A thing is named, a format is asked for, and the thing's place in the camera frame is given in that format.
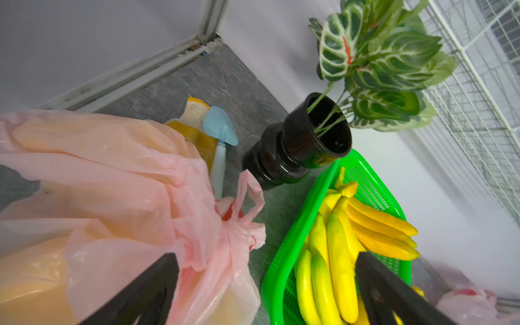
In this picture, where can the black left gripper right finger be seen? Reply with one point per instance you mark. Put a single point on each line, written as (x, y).
(386, 296)

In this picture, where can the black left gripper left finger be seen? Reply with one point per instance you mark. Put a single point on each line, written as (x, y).
(145, 300)

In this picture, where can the pink plastic bag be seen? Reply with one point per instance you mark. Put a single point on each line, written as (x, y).
(115, 195)

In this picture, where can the white wire wall shelf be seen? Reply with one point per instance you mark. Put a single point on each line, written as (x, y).
(479, 103)

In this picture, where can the yellow knitted work glove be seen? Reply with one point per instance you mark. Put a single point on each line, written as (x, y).
(190, 125)

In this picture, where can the aluminium frame profile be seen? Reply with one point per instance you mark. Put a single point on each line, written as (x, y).
(119, 83)

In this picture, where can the yellow banana bunch in basket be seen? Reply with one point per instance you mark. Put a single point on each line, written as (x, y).
(344, 227)

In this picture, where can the green variegated artificial plant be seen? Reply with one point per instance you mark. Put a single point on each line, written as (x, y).
(386, 59)

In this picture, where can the pink peach printed bag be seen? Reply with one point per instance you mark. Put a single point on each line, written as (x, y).
(473, 307)

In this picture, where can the green plastic basket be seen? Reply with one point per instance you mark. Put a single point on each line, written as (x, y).
(278, 289)

